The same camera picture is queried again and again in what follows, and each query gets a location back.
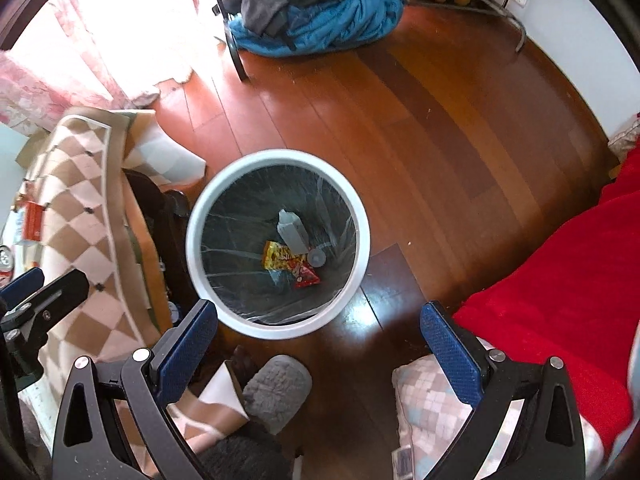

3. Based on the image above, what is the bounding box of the yellow red snack bag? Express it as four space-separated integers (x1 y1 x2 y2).
262 240 306 272

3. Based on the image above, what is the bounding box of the translucent plastic bottle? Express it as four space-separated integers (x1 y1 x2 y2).
277 209 326 269

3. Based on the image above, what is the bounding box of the red cola can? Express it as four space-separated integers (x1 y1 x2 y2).
0 245 14 283

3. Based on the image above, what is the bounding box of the red snack packet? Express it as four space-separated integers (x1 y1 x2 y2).
22 202 44 243

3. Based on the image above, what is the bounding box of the small red wrapper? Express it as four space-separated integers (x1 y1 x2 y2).
292 262 321 288

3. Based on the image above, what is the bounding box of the white round trash bin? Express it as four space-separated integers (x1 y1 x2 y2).
186 150 371 340

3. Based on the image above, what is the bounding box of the pastel checkered pillow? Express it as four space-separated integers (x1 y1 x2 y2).
392 355 604 479

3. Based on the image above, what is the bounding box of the red blanket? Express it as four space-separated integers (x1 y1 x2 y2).
454 150 639 451

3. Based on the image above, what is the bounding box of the checkered tablecloth on table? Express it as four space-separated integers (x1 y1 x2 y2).
14 107 205 448

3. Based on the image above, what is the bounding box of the grey fuzzy slipper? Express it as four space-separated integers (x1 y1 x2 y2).
243 354 312 436

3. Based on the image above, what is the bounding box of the pink floral curtain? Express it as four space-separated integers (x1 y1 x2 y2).
1 0 212 134

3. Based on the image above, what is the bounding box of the blue clothes pile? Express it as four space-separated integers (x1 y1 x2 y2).
221 0 404 58

